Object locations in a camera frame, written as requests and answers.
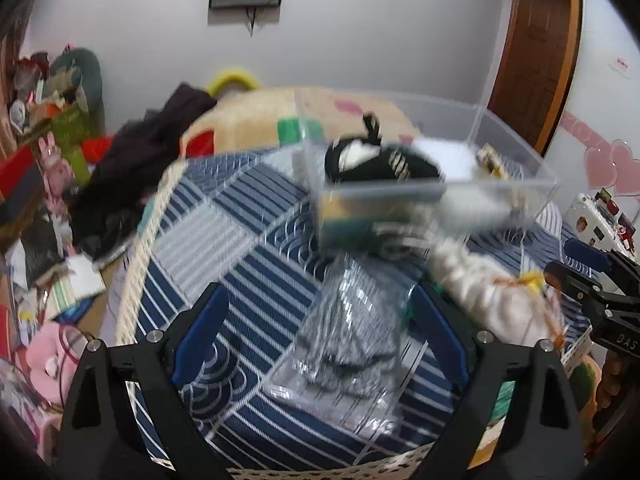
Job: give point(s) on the black and white sock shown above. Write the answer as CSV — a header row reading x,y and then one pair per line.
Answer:
x,y
380,160

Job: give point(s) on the pink wall label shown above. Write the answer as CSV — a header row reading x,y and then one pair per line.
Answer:
x,y
621,65

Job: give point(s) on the grey socks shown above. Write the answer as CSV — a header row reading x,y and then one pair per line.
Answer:
x,y
345,340

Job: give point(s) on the yellow small toy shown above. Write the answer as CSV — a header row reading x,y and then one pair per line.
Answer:
x,y
492,160

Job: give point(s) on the brown wooden door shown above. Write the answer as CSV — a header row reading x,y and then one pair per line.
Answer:
x,y
537,50

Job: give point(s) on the orange plush toy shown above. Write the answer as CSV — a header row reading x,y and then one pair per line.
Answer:
x,y
612,390

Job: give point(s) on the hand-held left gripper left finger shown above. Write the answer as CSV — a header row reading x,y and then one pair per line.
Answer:
x,y
200,332

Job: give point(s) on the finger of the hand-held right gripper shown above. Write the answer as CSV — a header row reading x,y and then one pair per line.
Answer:
x,y
585,255
570,277

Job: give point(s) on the white suitcase with stickers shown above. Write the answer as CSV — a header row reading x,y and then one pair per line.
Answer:
x,y
600,222

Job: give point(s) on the blue striped bed mat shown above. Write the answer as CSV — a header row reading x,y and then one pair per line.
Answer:
x,y
240,255

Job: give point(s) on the pink plush toy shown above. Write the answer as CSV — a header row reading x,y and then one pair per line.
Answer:
x,y
47,360

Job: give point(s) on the teal cloth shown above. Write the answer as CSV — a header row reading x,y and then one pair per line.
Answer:
x,y
360,217

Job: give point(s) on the green plush toy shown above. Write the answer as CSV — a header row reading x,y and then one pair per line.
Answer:
x,y
75,77

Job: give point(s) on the cream knitted soft cloth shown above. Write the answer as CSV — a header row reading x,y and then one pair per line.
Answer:
x,y
495,295

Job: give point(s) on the beige printed blanket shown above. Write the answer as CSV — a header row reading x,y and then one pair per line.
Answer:
x,y
250,115

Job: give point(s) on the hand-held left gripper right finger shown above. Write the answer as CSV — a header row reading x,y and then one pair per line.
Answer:
x,y
442,332

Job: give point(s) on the white folded cloth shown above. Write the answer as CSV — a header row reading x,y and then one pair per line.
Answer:
x,y
445,157

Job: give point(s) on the pink heart wall decoration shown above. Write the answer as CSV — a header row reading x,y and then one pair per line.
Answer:
x,y
612,165

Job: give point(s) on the clear plastic storage box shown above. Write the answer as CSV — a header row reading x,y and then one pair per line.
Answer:
x,y
400,170

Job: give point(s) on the pink bunny doll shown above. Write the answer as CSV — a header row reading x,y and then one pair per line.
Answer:
x,y
52,165

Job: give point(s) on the dark clothes pile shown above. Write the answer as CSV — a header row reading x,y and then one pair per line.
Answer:
x,y
135,160

